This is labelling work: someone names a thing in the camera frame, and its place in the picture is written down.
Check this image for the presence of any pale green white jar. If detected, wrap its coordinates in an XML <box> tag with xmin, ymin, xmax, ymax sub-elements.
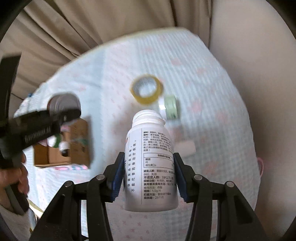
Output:
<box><xmin>158</xmin><ymin>95</ymin><xmax>179</xmax><ymax>120</ymax></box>

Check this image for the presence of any white pill bottle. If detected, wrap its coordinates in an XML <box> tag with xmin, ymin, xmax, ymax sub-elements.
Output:
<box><xmin>123</xmin><ymin>109</ymin><xmax>178</xmax><ymax>212</ymax></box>

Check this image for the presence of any beige curtain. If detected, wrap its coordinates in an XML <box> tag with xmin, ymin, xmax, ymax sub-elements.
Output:
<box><xmin>1</xmin><ymin>1</ymin><xmax>212</xmax><ymax>99</ymax></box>

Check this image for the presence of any small white box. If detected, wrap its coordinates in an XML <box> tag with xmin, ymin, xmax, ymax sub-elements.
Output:
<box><xmin>174</xmin><ymin>140</ymin><xmax>196</xmax><ymax>158</ymax></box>

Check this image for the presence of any green jar white lid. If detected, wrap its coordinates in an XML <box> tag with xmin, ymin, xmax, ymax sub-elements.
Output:
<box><xmin>47</xmin><ymin>133</ymin><xmax>62</xmax><ymax>148</ymax></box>

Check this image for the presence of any cardboard box pink lining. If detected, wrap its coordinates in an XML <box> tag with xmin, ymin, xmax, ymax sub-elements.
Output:
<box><xmin>33</xmin><ymin>118</ymin><xmax>90</xmax><ymax>170</ymax></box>

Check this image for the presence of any person's left hand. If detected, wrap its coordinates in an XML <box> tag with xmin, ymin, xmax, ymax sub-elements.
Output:
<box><xmin>0</xmin><ymin>153</ymin><xmax>30</xmax><ymax>205</ymax></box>

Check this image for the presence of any checked floral bed sheet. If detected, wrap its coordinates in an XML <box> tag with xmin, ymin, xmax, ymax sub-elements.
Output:
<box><xmin>16</xmin><ymin>29</ymin><xmax>260</xmax><ymax>210</ymax></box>

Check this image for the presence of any yellow tape roll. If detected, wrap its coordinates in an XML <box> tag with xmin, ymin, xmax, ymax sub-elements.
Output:
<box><xmin>130</xmin><ymin>74</ymin><xmax>163</xmax><ymax>105</ymax></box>

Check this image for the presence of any white black cream jar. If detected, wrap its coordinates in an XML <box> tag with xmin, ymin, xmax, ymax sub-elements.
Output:
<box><xmin>59</xmin><ymin>141</ymin><xmax>70</xmax><ymax>157</ymax></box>

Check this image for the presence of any red silver cream jar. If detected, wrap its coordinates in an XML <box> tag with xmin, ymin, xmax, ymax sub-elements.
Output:
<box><xmin>47</xmin><ymin>93</ymin><xmax>81</xmax><ymax>113</ymax></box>

